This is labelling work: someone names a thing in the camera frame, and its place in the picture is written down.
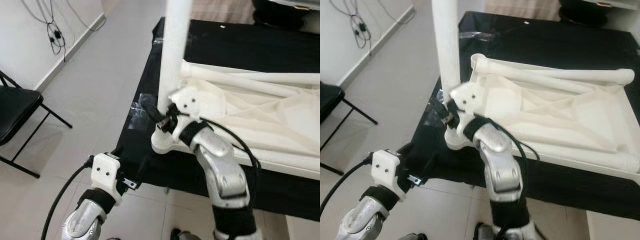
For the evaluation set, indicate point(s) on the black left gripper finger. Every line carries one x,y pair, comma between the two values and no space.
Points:
142,167
429,165

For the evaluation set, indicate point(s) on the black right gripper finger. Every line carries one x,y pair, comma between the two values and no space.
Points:
151,110
442,107

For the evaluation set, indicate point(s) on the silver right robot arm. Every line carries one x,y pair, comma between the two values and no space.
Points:
502,170
220,170

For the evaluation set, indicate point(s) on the crumpled clear tape patch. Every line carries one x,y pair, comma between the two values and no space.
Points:
137,107

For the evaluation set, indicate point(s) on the grey robot right foot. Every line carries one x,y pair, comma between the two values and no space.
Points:
482,232
177,234

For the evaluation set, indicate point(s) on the clear tape strip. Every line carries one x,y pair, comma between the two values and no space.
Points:
472,35

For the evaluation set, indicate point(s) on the black table cloth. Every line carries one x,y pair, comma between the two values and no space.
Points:
550,40
240,45

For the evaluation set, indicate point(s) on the black folding chair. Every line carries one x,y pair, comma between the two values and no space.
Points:
330,100
17,107

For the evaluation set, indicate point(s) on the beige cloth covered bench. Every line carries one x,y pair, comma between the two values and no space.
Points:
220,9
520,7

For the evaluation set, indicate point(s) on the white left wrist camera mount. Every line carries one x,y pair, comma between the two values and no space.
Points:
106,172
387,170

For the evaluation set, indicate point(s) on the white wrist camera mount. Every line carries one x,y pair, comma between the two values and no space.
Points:
470,97
106,172
387,170
187,102

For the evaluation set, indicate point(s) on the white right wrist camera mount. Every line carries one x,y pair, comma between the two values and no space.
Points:
187,102
470,97

